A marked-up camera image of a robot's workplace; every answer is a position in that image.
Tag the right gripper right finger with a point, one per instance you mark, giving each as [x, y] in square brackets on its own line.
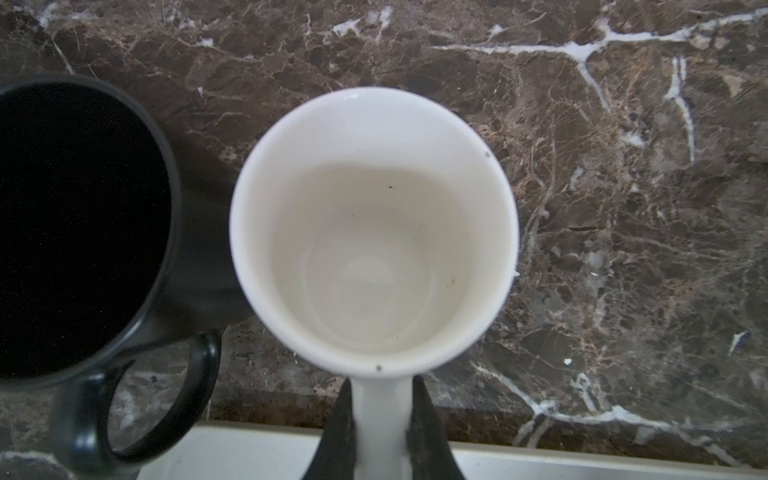
[430, 453]

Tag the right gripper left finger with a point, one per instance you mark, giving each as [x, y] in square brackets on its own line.
[335, 456]

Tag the white ribbed mug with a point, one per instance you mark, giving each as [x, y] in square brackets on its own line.
[376, 235]

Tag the black mug white rim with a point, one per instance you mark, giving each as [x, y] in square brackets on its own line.
[114, 242]

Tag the beige plastic tray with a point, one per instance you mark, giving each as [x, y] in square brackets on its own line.
[227, 450]

